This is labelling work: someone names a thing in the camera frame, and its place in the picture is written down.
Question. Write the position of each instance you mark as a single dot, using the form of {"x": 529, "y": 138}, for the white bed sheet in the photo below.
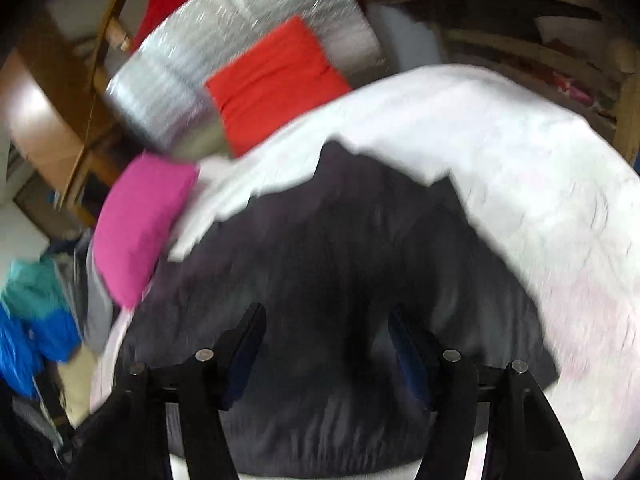
{"x": 525, "y": 185}

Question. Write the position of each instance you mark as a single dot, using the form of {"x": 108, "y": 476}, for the black puffer jacket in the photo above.
{"x": 325, "y": 250}

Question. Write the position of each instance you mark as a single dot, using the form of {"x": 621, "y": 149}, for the red cushion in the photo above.
{"x": 275, "y": 85}

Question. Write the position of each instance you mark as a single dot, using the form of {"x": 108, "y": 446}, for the wooden table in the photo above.
{"x": 40, "y": 125}

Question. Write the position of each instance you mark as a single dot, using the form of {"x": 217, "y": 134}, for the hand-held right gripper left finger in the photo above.
{"x": 240, "y": 355}

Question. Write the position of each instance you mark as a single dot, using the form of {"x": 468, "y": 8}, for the pink pillow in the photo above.
{"x": 140, "y": 225}

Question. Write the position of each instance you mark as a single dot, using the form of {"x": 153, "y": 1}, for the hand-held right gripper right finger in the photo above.
{"x": 410, "y": 360}

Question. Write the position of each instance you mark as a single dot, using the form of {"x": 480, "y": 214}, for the wooden chair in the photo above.
{"x": 122, "y": 15}

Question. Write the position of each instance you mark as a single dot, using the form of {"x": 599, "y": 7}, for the grey garment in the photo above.
{"x": 97, "y": 305}

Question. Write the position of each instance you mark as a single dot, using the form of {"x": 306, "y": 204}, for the silver foil mat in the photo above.
{"x": 165, "y": 95}

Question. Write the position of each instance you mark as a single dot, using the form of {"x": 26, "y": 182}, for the teal and blue jacket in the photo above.
{"x": 35, "y": 320}

